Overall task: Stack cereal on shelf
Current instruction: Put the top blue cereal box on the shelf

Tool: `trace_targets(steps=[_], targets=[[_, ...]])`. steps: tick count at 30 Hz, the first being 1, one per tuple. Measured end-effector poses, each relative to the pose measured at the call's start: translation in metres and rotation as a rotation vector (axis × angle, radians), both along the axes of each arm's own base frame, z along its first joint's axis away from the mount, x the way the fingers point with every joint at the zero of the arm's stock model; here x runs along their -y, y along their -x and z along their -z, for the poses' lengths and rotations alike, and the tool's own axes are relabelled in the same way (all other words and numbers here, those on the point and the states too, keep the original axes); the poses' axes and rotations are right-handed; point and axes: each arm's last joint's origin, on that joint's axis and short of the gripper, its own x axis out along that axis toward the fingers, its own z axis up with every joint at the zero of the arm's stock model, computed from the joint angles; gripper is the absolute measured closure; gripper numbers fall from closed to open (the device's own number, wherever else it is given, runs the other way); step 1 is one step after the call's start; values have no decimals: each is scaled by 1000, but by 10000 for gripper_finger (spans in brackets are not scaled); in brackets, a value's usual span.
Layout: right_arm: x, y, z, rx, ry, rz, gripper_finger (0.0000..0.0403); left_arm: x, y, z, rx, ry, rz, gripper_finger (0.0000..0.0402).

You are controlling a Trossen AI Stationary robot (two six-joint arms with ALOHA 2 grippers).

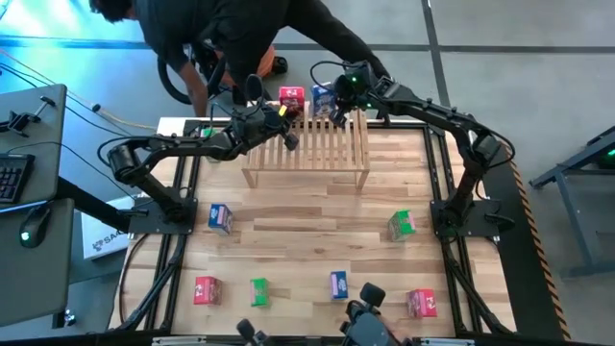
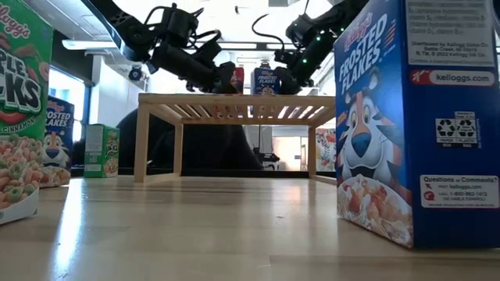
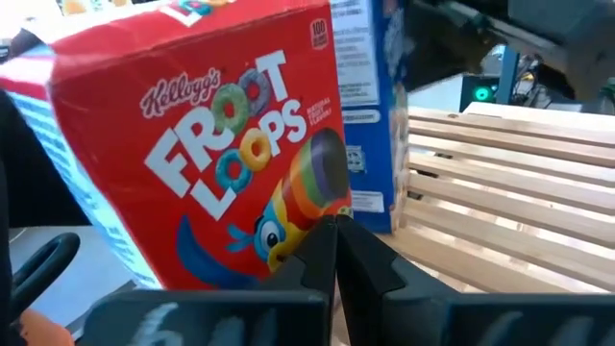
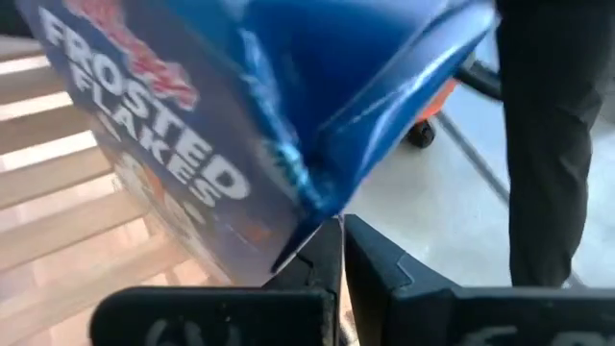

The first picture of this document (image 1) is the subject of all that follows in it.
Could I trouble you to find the black desk support bar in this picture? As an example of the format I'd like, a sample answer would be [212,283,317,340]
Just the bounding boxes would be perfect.
[56,175,132,233]

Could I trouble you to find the orange and black shop vacuum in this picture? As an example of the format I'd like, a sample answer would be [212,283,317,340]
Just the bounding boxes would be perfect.
[257,44,290,79]

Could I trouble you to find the black computer keyboard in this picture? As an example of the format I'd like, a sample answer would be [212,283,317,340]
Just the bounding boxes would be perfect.
[0,153,37,205]

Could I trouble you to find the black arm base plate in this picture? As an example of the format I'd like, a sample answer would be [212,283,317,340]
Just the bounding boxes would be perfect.
[430,199,516,240]
[127,196,199,236]

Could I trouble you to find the black computer mouse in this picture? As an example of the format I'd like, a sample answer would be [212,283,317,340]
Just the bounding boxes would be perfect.
[18,205,54,250]

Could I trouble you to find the grey metal cart frame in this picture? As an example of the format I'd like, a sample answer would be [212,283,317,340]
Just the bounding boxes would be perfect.
[528,125,615,280]

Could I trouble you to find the blue Frosted Flakes cereal box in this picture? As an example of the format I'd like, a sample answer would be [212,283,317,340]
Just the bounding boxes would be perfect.
[329,270,350,302]
[310,83,338,119]
[207,203,235,236]

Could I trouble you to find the silver metal bracket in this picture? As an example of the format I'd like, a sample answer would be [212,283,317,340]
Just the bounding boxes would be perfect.
[152,335,209,346]
[421,337,477,346]

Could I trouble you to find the slatted light wooden shelf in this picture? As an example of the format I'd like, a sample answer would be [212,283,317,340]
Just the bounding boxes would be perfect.
[239,99,371,190]

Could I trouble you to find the small metal desk bracket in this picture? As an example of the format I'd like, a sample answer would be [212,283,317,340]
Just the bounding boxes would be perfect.
[52,309,78,330]

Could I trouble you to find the person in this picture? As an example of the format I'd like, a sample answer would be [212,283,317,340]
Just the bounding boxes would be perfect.
[87,0,391,119]

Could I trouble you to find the dark grey desk panel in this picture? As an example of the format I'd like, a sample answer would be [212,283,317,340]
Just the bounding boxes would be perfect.
[0,84,68,209]
[0,198,76,329]

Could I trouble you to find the black hazard-striped floor mat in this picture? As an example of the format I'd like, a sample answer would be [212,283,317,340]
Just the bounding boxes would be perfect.
[473,140,573,342]

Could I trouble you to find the black floor cable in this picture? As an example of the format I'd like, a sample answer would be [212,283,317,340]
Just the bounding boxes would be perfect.
[5,140,129,194]
[0,61,156,148]

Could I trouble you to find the red Froot Loops cereal box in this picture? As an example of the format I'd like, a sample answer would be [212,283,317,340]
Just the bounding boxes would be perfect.
[406,287,439,319]
[192,276,224,307]
[279,86,307,119]

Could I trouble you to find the yellow floor cable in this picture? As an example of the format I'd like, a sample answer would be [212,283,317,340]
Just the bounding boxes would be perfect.
[0,46,158,131]

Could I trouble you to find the white printed cardboard box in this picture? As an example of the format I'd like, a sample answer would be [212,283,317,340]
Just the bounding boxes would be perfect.
[80,195,138,261]

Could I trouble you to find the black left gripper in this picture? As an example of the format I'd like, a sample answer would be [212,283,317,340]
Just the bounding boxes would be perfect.
[229,103,301,152]

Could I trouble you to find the black desk clamp mount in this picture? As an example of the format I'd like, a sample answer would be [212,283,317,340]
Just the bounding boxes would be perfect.
[0,95,58,136]

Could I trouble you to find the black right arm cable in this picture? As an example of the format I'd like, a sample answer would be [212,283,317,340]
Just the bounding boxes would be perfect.
[308,59,348,91]

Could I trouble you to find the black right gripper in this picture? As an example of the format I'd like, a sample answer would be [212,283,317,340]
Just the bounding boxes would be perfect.
[328,61,386,129]

